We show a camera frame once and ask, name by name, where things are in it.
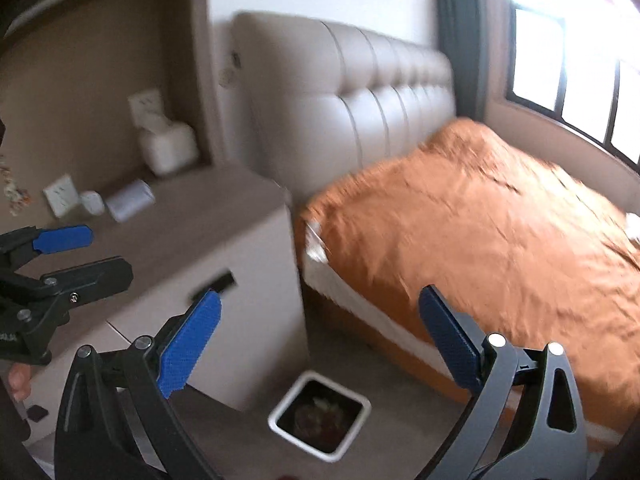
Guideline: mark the grey curtain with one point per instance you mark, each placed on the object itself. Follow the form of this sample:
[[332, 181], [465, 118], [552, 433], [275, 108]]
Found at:
[[462, 33]]

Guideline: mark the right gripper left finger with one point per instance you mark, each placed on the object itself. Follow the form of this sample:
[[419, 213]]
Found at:
[[115, 421]]

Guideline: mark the beige padded headboard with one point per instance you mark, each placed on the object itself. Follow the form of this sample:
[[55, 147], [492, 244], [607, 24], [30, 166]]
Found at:
[[330, 99]]

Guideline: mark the white wall socket side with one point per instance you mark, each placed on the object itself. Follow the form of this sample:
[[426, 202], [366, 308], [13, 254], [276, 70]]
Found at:
[[143, 103]]

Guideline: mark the white square trash bin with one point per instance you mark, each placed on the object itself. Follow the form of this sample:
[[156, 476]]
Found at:
[[320, 416]]

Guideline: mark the colourful wall stickers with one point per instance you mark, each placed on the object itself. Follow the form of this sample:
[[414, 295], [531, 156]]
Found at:
[[18, 198]]

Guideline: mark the dark window frame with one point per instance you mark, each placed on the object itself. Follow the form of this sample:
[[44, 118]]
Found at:
[[577, 63]]

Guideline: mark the white nightstand cabinet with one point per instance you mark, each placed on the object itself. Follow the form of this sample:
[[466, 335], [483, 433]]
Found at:
[[201, 226]]

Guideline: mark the person left hand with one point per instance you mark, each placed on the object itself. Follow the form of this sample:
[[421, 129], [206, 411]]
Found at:
[[19, 378]]

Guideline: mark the orange bed cover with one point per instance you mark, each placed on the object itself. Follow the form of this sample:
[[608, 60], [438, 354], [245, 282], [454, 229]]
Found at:
[[517, 243]]

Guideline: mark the white wall socket back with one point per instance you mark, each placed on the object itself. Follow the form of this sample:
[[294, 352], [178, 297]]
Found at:
[[62, 196]]

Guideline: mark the white tissue pack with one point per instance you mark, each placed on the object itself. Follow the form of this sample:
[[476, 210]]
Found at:
[[130, 200]]

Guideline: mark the white tissue dispenser box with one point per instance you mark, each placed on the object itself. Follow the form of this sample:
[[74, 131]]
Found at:
[[167, 147]]

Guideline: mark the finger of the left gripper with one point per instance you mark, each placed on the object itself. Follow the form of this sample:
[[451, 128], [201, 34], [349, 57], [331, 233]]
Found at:
[[62, 239], [90, 282]]

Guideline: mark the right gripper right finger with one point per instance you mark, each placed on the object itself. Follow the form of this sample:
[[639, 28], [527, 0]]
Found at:
[[524, 419]]

